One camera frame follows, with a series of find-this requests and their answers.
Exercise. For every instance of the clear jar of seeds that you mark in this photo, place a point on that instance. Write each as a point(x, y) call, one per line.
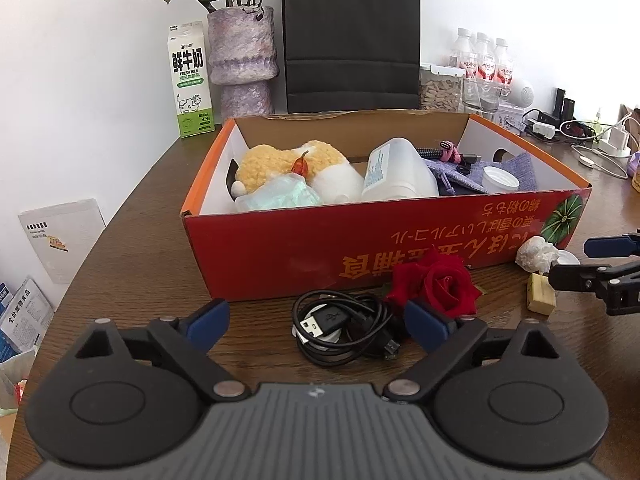
point(440, 92)

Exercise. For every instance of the white wall charger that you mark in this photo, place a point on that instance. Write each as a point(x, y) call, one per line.
point(617, 141)

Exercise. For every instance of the white lid cup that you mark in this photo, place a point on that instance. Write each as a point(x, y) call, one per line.
point(500, 180)

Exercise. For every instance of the green white milk carton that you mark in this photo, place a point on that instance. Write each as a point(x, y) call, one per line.
point(190, 85)

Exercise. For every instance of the purple knit pouch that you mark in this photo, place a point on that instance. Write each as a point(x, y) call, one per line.
point(465, 175)

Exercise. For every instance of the purple mottled vase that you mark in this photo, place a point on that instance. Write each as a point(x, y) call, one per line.
point(240, 50)

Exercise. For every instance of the yellow white plush toy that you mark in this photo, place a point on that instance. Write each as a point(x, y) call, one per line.
point(270, 165)

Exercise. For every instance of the red cardboard box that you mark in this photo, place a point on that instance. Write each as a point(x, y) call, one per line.
point(300, 250)

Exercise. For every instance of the small green spray bottle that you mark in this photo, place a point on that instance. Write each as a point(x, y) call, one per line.
point(597, 122)

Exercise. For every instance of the black upright gadget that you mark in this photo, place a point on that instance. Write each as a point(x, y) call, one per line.
point(559, 102)
point(568, 109)

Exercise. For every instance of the small red pepper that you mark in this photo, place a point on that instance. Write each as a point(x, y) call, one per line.
point(301, 166)

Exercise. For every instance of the white tissue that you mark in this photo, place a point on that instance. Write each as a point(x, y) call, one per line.
point(535, 255)

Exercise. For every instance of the pale yellow eraser block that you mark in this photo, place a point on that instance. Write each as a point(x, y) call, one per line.
point(542, 297)

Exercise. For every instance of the white printed bag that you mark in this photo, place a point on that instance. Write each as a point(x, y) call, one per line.
point(27, 320)

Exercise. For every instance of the cardboard trash box with liner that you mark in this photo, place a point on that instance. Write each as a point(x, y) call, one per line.
point(10, 390)

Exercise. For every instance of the black paper bag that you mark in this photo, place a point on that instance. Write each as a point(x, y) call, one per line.
point(350, 35)

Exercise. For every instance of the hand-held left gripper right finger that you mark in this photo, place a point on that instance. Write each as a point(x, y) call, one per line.
point(425, 322)

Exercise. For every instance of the clear drinking glass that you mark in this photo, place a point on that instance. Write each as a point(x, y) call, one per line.
point(480, 97)

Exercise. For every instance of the yellow mug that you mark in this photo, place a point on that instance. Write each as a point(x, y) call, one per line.
point(636, 182)

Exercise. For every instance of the blue printed packet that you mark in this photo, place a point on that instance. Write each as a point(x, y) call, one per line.
point(4, 310)

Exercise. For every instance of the translucent white plastic bottle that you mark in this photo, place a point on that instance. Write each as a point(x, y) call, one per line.
point(395, 170)

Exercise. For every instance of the red rose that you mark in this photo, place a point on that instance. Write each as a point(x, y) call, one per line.
point(440, 285)

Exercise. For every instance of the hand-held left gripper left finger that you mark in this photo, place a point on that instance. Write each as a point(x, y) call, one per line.
point(207, 322)

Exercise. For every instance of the white round speaker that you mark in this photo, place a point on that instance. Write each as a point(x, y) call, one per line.
point(524, 91)

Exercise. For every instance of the white printed box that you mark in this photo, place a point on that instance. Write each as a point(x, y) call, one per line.
point(510, 115)

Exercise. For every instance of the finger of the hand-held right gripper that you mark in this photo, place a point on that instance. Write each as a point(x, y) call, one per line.
point(580, 276)
point(610, 246)

